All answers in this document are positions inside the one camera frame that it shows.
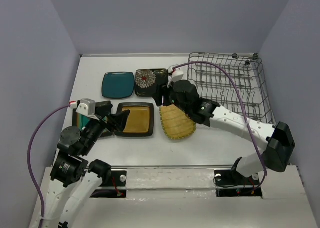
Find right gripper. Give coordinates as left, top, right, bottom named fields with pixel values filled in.
left=152, top=80, right=191, bottom=115

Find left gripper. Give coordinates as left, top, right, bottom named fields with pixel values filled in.
left=81, top=102, right=131, bottom=154

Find black floral plate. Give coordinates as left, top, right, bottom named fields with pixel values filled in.
left=135, top=68, right=168, bottom=97

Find teal square plate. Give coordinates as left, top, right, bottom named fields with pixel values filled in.
left=101, top=72, right=135, bottom=99

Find yellow square plate black rim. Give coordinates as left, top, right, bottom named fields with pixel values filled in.
left=114, top=102, right=155, bottom=137

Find teal plate black rim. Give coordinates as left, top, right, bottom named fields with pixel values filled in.
left=72, top=109, right=114, bottom=138

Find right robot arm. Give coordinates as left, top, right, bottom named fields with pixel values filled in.
left=152, top=80, right=295, bottom=184

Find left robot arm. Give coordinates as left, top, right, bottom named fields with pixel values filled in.
left=27, top=98, right=130, bottom=227

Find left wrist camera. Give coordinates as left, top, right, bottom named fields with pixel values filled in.
left=76, top=98, right=96, bottom=117

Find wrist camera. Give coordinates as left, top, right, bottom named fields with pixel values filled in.
left=167, top=67, right=184, bottom=87
left=76, top=98, right=96, bottom=117

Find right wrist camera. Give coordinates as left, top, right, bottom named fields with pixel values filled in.
left=167, top=67, right=184, bottom=87

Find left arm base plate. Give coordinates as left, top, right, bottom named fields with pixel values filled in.
left=91, top=170, right=127, bottom=198

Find grey wire dish rack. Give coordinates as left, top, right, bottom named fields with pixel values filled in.
left=187, top=52, right=276, bottom=124

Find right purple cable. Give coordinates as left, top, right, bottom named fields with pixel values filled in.
left=173, top=61, right=268, bottom=188

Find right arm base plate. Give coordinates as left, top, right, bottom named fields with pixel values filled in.
left=213, top=169, right=263, bottom=197

